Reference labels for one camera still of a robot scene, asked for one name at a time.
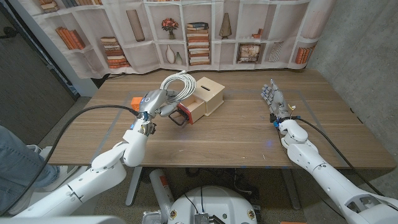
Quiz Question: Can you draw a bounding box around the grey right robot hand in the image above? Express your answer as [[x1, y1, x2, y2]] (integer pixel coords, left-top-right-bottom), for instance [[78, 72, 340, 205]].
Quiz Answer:
[[261, 78, 295, 122]]

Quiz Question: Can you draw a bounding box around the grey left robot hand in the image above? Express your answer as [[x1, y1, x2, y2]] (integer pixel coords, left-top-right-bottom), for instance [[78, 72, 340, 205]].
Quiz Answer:
[[138, 88, 181, 121]]

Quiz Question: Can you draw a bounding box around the white Ethernet cable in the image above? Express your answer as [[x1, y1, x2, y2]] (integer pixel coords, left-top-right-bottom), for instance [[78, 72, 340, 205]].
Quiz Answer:
[[159, 70, 197, 103]]

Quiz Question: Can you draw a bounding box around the orange block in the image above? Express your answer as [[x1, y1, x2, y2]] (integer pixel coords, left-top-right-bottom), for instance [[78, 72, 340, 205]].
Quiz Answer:
[[130, 96, 144, 112]]

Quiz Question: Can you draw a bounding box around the printed bookshelf backdrop cloth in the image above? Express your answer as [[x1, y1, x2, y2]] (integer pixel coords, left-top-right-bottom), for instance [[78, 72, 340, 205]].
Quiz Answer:
[[18, 0, 336, 79]]

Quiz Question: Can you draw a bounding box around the wooden box with slot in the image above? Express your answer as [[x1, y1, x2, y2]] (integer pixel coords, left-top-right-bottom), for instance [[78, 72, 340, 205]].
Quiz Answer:
[[192, 77, 226, 117]]

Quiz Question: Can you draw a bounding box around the white table leg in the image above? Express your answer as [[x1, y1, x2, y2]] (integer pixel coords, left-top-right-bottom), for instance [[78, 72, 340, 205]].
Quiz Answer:
[[125, 167, 143, 207]]

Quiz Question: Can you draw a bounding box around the white cylinder with orange label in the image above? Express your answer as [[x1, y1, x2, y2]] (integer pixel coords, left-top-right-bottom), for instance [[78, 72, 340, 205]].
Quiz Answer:
[[149, 168, 175, 218]]

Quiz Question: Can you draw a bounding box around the grey table leg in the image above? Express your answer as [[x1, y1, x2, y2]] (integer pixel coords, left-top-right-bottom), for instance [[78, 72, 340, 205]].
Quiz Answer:
[[281, 167, 302, 211]]

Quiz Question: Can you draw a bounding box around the white robot torso base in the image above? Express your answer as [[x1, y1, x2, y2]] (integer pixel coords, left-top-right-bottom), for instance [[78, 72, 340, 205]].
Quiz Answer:
[[167, 185, 258, 224]]

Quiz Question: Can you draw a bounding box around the person's leg in blue jeans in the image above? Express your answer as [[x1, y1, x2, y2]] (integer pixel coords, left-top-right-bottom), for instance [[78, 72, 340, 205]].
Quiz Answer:
[[0, 124, 60, 215]]

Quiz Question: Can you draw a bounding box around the red-front wooden drawer, black handle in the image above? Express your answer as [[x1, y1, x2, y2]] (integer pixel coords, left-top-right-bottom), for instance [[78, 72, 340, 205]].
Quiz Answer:
[[168, 95, 207, 127]]

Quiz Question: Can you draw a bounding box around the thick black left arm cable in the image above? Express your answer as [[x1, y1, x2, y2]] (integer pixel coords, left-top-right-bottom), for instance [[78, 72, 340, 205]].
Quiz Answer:
[[0, 104, 141, 216]]

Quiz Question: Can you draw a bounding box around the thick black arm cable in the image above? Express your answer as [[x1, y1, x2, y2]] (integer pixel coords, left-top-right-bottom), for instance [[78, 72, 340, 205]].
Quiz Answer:
[[0, 104, 141, 216], [294, 115, 386, 197]]

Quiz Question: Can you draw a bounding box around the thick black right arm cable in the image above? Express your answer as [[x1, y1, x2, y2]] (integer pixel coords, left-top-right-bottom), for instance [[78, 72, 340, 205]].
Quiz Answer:
[[294, 115, 386, 197]]

